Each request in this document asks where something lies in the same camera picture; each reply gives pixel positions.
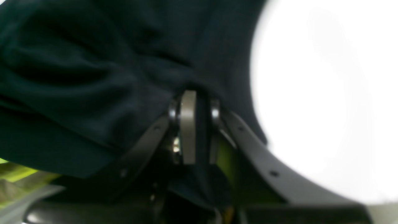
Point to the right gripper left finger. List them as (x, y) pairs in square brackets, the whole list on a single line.
[(133, 189)]

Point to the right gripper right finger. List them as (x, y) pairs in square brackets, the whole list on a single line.
[(264, 189)]

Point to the black T-shirt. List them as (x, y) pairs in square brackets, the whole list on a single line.
[(82, 79)]

